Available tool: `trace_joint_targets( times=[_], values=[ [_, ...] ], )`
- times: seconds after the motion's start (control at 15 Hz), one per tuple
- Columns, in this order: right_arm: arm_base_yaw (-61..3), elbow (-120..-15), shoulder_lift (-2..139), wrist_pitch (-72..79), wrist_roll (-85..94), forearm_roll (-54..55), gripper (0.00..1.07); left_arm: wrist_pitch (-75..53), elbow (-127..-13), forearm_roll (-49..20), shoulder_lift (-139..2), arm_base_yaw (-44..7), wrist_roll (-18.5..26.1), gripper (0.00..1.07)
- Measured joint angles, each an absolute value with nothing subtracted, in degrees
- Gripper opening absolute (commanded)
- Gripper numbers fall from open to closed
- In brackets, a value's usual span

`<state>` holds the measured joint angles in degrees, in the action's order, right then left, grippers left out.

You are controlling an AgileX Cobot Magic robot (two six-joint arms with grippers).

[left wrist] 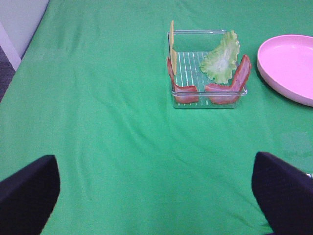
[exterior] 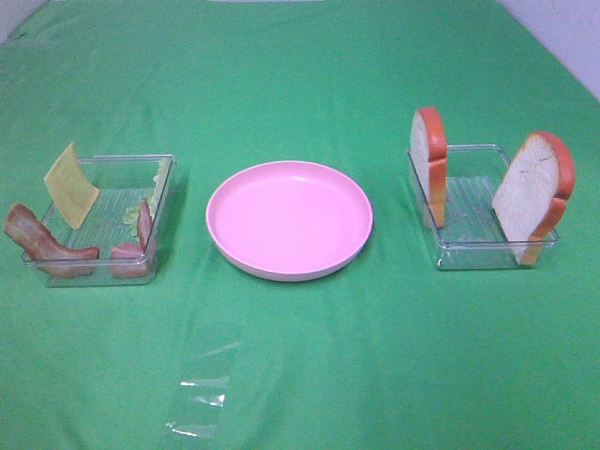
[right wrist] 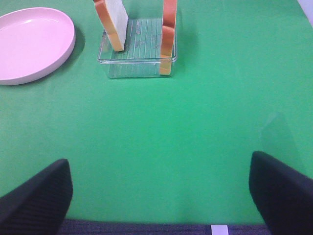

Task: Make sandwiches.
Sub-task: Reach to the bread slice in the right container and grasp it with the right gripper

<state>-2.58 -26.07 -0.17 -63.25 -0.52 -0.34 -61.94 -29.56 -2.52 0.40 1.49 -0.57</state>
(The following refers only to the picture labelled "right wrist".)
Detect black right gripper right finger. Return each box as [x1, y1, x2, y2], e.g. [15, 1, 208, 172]
[248, 151, 313, 235]

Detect bread slice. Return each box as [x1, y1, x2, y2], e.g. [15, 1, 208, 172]
[160, 0, 178, 75]
[93, 0, 129, 52]

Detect clear bread container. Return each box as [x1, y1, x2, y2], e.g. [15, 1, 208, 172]
[97, 18, 178, 79]

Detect green tablecloth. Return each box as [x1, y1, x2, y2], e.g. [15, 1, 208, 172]
[0, 0, 313, 224]

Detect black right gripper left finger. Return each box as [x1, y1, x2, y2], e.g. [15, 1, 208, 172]
[0, 159, 73, 235]

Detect pink round plate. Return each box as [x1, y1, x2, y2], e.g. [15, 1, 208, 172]
[0, 7, 76, 85]

